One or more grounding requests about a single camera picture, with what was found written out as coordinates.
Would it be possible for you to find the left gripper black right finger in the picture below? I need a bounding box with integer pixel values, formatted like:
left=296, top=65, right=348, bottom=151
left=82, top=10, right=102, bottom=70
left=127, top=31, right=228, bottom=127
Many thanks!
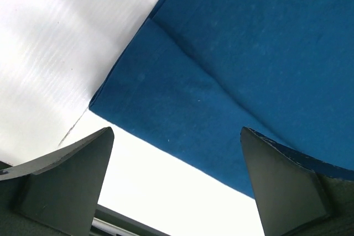
left=241, top=127, right=353, bottom=235

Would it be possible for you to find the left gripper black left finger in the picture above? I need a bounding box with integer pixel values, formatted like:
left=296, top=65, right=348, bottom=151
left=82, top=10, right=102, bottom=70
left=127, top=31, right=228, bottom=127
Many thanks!
left=1, top=127, right=114, bottom=235

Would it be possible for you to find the dark blue printed t-shirt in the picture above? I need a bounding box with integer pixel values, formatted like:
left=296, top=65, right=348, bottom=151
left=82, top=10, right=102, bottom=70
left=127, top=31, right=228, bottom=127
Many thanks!
left=89, top=0, right=353, bottom=196

